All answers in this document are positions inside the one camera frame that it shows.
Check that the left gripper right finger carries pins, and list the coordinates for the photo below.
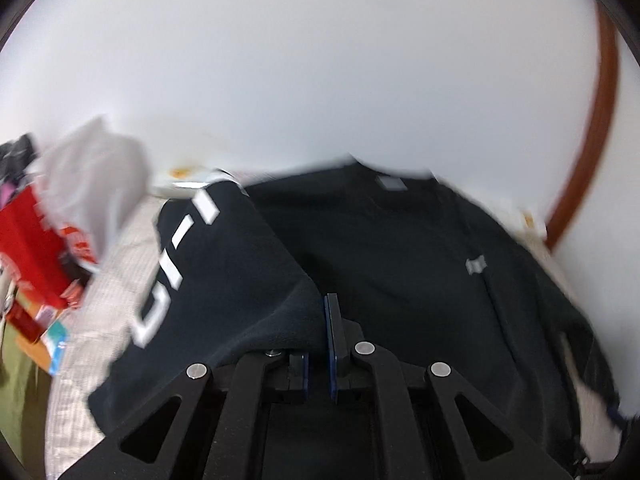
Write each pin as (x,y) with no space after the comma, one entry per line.
(345,370)

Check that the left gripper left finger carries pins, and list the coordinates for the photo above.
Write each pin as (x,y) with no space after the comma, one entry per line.
(298,371)

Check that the black sweatshirt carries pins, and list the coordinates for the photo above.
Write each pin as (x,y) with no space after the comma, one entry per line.
(426,273)

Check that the striped bed quilt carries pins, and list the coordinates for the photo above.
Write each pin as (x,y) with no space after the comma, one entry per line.
(97,333)

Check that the white patterned rolled sheet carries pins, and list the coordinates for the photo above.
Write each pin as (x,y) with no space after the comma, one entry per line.
(184,182)

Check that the red shopping bag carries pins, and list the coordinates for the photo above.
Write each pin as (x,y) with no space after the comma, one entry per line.
(37,257)

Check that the green cloth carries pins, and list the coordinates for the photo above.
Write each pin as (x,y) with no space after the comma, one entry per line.
(25,389)

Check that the white plastic bag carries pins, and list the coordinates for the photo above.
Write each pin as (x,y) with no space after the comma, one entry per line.
(88,184)

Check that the brown wooden door frame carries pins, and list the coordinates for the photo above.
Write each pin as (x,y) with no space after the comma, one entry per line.
(598,128)

